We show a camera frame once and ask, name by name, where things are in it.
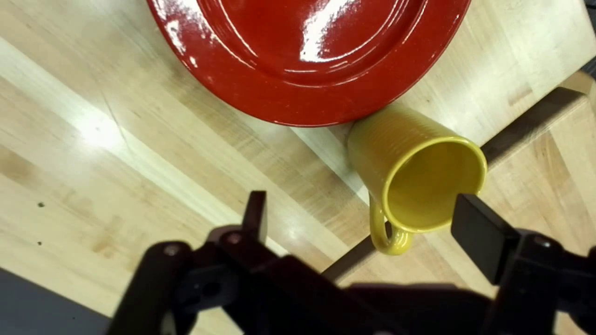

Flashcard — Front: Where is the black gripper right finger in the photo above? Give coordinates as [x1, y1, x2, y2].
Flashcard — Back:
[451, 191, 596, 335]

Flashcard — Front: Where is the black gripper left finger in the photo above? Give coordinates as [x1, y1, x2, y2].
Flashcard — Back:
[108, 189, 350, 335]

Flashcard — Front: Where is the yellow mug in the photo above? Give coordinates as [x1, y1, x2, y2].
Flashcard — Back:
[343, 102, 490, 256]

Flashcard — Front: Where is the red plate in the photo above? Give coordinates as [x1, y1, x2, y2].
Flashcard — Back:
[145, 0, 473, 128]

